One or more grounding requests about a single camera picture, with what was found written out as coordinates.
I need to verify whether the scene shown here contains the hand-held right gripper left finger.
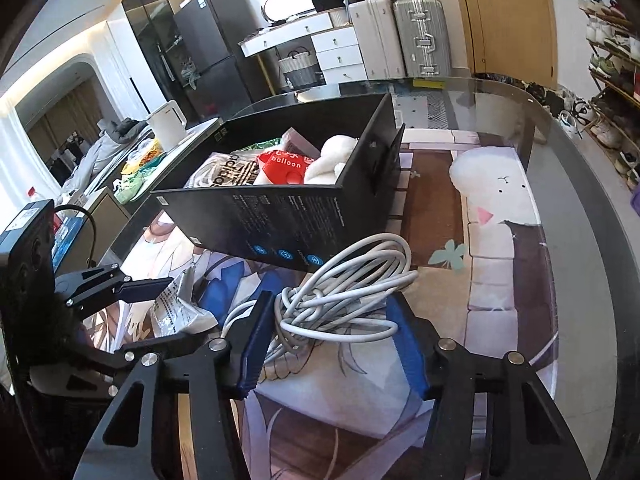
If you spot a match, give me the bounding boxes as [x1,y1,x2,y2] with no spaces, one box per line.
[72,290,277,480]

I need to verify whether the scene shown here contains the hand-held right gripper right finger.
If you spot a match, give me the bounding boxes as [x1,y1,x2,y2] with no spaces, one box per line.
[386,291,594,480]

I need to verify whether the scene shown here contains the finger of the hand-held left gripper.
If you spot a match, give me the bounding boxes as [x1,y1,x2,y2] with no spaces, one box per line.
[54,267,174,309]
[74,331,222,377]

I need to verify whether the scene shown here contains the white printed plastic packet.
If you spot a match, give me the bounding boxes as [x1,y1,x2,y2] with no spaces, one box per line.
[150,267,218,338]

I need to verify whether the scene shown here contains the white cable bundle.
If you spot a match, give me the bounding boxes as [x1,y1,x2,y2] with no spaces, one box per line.
[220,232,418,361]

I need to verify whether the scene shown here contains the bagged white logo socks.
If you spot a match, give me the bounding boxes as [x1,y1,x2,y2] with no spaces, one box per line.
[184,152,271,188]

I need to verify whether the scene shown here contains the black cardboard box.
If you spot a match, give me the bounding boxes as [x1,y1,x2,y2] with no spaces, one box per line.
[150,92,406,273]

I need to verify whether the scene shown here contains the red packet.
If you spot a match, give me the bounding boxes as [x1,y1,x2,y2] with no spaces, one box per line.
[257,147,313,185]

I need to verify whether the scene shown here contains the cream white plush toy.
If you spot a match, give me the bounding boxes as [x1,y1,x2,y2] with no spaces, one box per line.
[304,134,362,183]

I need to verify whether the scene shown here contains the pink soft block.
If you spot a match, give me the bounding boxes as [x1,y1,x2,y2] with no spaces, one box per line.
[280,127,321,158]

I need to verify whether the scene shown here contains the blue box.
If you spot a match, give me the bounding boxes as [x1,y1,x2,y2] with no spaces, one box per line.
[50,217,83,271]

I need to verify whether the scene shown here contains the printed table mat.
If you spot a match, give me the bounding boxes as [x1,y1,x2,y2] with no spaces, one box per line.
[85,130,558,480]

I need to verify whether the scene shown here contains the green yellow cloth pile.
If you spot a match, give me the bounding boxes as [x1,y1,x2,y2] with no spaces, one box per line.
[112,140,166,206]

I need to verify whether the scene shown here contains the grey jacket pile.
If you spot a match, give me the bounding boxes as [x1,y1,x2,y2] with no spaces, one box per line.
[75,117,151,191]

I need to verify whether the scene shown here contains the white kettle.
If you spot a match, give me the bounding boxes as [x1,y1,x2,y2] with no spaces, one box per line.
[146,100,190,151]

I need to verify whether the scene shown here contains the white dotted rug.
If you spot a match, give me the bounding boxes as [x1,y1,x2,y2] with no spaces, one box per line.
[392,91,453,131]

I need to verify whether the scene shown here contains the dark grey fridge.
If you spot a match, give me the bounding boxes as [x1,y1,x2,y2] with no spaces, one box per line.
[172,0,256,121]

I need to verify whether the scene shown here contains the black glass cabinet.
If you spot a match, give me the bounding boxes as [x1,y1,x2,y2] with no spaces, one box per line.
[121,0,201,116]

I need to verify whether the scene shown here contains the woven basket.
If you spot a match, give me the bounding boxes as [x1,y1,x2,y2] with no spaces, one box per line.
[277,47,321,88]

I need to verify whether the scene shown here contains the scattered sneakers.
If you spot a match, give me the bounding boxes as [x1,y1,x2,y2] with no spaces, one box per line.
[520,77,601,133]

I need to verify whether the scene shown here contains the white dresser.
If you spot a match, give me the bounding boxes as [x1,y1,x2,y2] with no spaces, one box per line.
[239,10,366,96]

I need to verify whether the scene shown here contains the white suitcase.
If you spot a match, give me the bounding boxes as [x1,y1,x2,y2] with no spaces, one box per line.
[347,0,406,81]

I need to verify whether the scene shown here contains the silver suitcase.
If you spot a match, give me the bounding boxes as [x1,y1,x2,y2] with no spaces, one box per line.
[392,0,451,78]

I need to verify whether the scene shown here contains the oval mirror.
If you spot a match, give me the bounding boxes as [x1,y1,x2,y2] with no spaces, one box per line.
[261,0,321,23]

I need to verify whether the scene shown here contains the metal shoe rack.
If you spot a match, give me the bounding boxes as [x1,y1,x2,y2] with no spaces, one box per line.
[577,0,640,191]

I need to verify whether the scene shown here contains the wooden door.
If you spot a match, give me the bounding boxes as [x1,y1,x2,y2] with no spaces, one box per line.
[447,0,558,88]

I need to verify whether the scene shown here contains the group of assorted shoes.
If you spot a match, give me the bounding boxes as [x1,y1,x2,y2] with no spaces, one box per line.
[579,0,640,188]

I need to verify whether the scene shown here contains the black cable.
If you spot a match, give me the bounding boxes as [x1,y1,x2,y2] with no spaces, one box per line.
[54,205,99,267]

